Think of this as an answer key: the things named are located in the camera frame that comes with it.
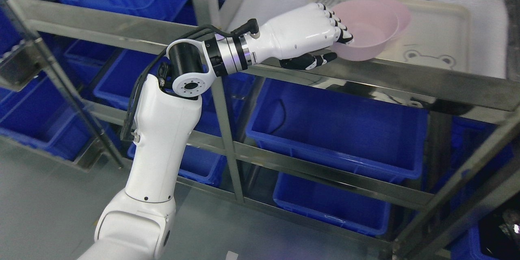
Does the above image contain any blue bin lower shelf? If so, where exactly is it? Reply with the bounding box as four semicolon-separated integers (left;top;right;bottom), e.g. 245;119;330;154
273;173;391;236

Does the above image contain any pink plastic bowl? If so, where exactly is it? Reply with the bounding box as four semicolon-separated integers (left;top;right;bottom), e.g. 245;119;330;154
331;0;400;61

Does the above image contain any cream plastic tray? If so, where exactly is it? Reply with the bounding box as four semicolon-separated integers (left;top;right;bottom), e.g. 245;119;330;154
309;0;470;72

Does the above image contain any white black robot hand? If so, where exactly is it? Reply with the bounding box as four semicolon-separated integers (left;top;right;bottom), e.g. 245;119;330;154
246;3;353;70

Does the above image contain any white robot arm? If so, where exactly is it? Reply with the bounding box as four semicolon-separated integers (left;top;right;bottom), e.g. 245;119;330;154
80;19;259;260

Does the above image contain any steel shelf rack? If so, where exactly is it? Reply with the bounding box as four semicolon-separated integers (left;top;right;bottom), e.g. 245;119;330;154
1;0;519;260

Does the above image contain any blue bin middle shelf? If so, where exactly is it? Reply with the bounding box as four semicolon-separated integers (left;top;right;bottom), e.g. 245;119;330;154
246;79;427;183

